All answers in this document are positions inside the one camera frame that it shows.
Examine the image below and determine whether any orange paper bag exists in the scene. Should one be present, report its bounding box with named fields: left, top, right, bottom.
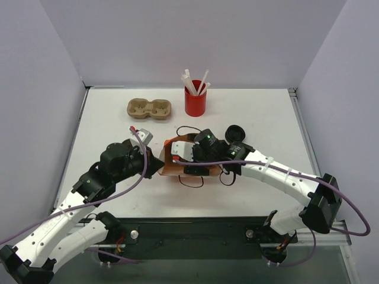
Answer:
left=158, top=125, right=223, bottom=188

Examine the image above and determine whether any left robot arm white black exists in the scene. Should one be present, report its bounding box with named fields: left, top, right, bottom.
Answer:
left=1, top=141, right=164, bottom=283

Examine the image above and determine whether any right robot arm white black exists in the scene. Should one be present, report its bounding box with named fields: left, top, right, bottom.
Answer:
left=171, top=129, right=342, bottom=241

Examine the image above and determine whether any red straw holder cup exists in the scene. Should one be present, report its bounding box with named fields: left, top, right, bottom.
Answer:
left=184, top=87, right=207, bottom=117

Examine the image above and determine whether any wrapped white straw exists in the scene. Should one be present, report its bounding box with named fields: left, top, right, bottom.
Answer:
left=201, top=82, right=211, bottom=95
left=181, top=69, right=197, bottom=96
left=197, top=70, right=209, bottom=96

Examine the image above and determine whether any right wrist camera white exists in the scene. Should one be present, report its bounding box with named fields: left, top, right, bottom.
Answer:
left=171, top=141, right=195, bottom=162

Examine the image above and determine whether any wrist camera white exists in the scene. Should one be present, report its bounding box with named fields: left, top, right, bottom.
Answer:
left=130, top=128, right=153, bottom=147
left=171, top=141, right=195, bottom=162

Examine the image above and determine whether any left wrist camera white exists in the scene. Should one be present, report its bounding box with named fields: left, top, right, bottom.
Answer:
left=130, top=128, right=153, bottom=147

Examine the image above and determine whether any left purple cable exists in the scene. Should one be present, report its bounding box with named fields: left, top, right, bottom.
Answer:
left=0, top=130, right=149, bottom=264

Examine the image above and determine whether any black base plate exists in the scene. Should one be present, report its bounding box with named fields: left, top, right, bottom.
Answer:
left=100, top=217, right=298, bottom=262

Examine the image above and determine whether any aluminium frame rail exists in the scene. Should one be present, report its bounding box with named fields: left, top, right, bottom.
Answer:
left=293, top=220, right=353, bottom=246

